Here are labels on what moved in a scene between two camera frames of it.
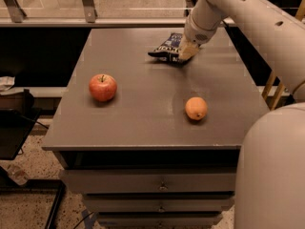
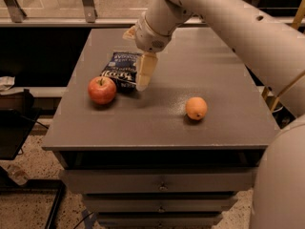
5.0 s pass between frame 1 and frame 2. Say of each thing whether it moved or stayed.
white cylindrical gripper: moved
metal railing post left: stayed
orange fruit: stayed
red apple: stayed
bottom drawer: stayed
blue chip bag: moved
